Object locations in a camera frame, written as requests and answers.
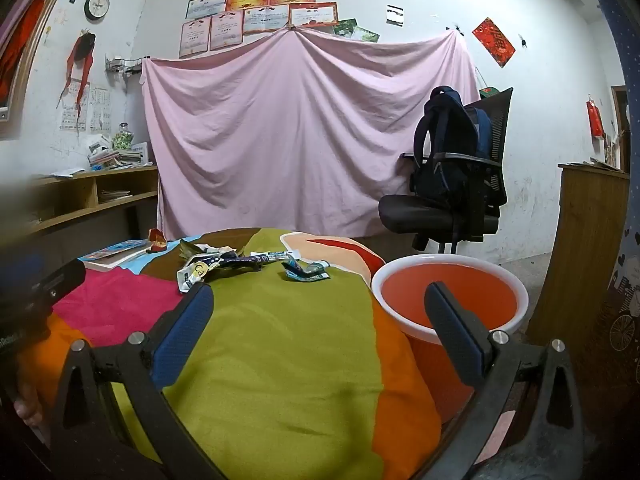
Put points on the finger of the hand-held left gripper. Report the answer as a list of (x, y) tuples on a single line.
[(57, 282)]

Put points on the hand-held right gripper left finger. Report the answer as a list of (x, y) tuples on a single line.
[(187, 325)]

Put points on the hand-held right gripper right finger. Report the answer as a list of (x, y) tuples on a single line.
[(450, 330)]

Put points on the white yellow wrapper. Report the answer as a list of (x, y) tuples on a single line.
[(192, 272)]

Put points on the orange bucket with white rim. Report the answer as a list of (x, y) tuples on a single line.
[(405, 292)]

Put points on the green wrapper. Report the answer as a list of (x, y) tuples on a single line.
[(187, 250)]

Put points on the dark purple wrapper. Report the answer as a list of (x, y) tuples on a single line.
[(235, 262)]

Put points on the small red packet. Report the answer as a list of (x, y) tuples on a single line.
[(157, 240)]

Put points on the long white blue sachet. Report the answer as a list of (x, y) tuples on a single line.
[(272, 256)]

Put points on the teal wrapper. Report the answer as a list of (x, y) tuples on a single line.
[(305, 270)]

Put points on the person's left hand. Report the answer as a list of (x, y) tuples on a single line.
[(27, 410)]

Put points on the blue cover book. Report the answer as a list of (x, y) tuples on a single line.
[(115, 255)]

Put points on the wooden desk shelf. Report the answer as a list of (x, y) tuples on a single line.
[(75, 195)]

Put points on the colourful patchwork blanket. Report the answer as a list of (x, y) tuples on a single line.
[(280, 360)]

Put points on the papers in shelf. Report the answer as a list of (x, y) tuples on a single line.
[(115, 193)]

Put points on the loose papers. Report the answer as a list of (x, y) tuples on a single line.
[(67, 172)]

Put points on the black office chair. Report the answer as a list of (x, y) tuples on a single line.
[(425, 210)]

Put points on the stack of books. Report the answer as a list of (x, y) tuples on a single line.
[(110, 157)]

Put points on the white box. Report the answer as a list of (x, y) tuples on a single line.
[(141, 152)]

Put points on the glass jar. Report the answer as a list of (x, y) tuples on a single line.
[(122, 137)]

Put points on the wooden cabinet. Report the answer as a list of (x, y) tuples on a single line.
[(580, 235)]

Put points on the blue printed curtain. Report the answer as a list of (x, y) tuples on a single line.
[(625, 270)]

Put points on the dark blue backpack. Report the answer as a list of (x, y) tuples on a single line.
[(445, 125)]

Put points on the pink hanging sheet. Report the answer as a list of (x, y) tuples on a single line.
[(300, 135)]

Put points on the red cloth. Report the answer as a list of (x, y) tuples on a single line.
[(17, 60)]

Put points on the red hanging ornament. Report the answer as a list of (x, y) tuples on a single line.
[(595, 120)]

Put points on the wooden framed picture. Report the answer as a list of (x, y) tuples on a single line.
[(620, 125)]

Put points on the green photo print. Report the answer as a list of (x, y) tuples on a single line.
[(345, 27), (366, 35)]

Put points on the paper wall calendar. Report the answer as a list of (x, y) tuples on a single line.
[(95, 110)]

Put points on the red tassel wall ornament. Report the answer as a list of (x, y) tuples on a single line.
[(82, 55)]

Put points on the green red wall ornament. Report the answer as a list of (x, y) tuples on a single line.
[(490, 92)]

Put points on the wooden window frame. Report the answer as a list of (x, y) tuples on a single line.
[(37, 35)]

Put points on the round wall clock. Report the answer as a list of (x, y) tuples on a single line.
[(96, 5)]

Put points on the red paper wall decoration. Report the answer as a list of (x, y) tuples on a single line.
[(494, 42)]

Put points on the black wall hook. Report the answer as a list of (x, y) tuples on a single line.
[(456, 27), (523, 41)]

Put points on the group of wall certificates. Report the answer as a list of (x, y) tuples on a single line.
[(260, 20)]

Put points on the black white wall sticker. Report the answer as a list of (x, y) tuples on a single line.
[(395, 15)]

